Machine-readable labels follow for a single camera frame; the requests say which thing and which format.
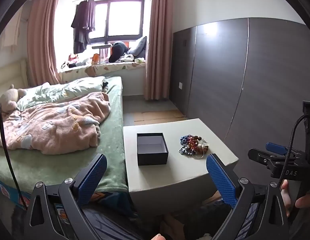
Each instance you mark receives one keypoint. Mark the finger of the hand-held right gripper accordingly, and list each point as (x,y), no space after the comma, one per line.
(257,155)
(276,148)

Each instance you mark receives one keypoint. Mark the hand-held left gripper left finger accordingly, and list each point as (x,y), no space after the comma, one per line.
(92,177)

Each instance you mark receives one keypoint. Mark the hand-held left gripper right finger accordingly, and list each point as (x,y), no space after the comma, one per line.
(221,180)

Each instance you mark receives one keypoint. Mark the black box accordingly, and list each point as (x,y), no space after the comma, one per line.
(152,158)

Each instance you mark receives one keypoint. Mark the person's right hand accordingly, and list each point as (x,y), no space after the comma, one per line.
(286,200)

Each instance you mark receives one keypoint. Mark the person's left hand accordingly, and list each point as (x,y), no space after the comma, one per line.
(158,237)

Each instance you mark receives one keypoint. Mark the bed with green sheet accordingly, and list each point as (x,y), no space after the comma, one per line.
(110,160)

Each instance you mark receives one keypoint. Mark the white side table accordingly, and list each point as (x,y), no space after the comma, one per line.
(185,166)

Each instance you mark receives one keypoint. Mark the dark fuzzy cloth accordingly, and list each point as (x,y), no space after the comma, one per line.
(194,217)

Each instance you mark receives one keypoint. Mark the pink fleece blanket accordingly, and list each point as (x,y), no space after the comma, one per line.
(57,125)

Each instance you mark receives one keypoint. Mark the grey wardrobe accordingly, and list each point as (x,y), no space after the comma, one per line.
(219,80)

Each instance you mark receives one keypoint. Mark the flattened cardboard sheets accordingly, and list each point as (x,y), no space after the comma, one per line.
(157,116)

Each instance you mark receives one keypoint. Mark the light green quilt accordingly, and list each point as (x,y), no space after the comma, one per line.
(70,87)

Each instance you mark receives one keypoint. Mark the printed window seat cushion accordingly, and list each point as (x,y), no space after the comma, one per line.
(107,68)

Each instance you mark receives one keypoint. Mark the beige plush toy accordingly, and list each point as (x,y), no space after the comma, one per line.
(10,97)

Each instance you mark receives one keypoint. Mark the heap of colourful clothes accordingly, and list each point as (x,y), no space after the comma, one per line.
(75,61)

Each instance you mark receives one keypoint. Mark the black bag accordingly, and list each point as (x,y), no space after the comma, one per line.
(118,51)

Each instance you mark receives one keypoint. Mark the cream headboard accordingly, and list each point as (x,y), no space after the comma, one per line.
(10,76)

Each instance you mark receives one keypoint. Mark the small white folding table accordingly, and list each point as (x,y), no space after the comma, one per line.
(101,46)

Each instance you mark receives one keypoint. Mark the grey pillow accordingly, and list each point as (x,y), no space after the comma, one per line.
(140,46)

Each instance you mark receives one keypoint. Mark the pink curtain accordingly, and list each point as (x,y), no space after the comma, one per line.
(41,42)
(158,42)

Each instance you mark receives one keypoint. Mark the hanging dark clothes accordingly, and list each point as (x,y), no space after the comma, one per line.
(81,27)

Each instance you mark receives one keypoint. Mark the dark framed window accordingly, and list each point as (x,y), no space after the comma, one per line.
(106,17)

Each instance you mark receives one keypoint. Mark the white wall socket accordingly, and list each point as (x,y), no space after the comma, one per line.
(181,85)

